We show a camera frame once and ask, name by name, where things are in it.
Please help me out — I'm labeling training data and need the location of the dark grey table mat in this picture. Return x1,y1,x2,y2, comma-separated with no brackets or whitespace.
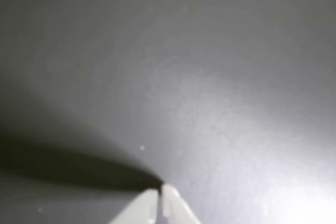
0,0,336,224

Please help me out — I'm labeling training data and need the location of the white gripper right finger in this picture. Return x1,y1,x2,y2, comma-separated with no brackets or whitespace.
160,183,202,224

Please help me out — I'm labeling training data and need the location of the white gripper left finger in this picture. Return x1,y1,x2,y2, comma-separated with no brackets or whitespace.
107,188,159,224

